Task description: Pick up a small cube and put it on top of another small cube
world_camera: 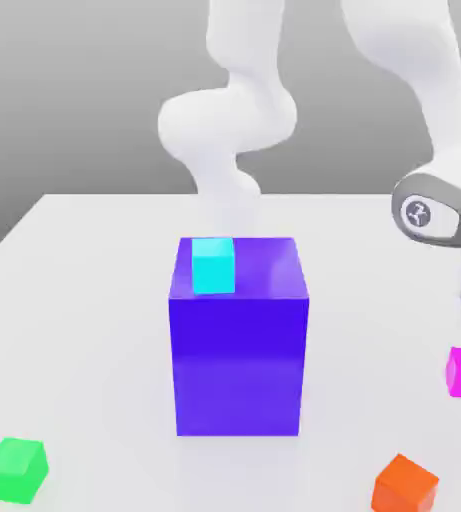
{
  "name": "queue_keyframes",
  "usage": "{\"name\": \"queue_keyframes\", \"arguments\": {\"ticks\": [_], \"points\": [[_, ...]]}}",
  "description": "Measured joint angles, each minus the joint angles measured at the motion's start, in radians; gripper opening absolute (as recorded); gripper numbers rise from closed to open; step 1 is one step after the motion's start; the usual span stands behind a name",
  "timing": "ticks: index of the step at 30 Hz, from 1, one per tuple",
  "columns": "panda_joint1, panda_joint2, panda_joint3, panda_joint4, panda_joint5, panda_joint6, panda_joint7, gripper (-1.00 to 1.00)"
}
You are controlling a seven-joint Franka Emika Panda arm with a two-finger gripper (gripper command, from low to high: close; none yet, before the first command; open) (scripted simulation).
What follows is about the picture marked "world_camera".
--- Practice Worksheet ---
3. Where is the small orange cube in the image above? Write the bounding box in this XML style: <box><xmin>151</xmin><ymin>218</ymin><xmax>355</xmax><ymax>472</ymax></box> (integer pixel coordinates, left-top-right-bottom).
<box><xmin>370</xmin><ymin>452</ymin><xmax>440</xmax><ymax>512</ymax></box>

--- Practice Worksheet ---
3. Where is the large blue box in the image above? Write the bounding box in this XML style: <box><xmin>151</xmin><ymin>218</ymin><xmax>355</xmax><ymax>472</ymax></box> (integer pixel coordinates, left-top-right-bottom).
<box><xmin>168</xmin><ymin>236</ymin><xmax>310</xmax><ymax>438</ymax></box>

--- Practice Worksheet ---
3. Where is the small cyan cube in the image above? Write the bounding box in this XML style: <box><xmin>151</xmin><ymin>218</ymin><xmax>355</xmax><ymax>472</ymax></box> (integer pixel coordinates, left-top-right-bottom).
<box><xmin>190</xmin><ymin>236</ymin><xmax>237</xmax><ymax>296</ymax></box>

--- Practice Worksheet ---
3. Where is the small green cube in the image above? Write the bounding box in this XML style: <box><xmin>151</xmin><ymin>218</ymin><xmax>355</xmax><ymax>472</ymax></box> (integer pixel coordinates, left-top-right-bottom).
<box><xmin>0</xmin><ymin>436</ymin><xmax>51</xmax><ymax>506</ymax></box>

